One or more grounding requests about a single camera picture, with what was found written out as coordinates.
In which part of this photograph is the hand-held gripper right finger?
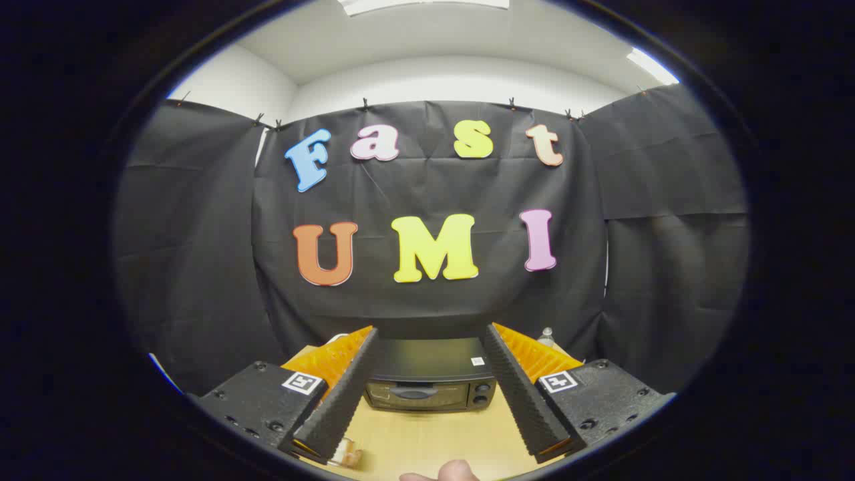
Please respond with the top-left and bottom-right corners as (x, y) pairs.
(482, 322), (677, 465)

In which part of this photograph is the white food tray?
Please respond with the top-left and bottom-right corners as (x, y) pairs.
(327, 437), (365, 469)

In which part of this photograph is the ceiling light panel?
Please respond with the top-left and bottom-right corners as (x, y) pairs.
(627, 47), (679, 86)
(337, 0), (510, 15)

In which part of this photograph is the black toaster oven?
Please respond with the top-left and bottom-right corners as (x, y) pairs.
(364, 337), (498, 412)

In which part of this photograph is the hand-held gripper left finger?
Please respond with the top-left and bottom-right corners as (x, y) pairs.
(187, 325), (380, 466)

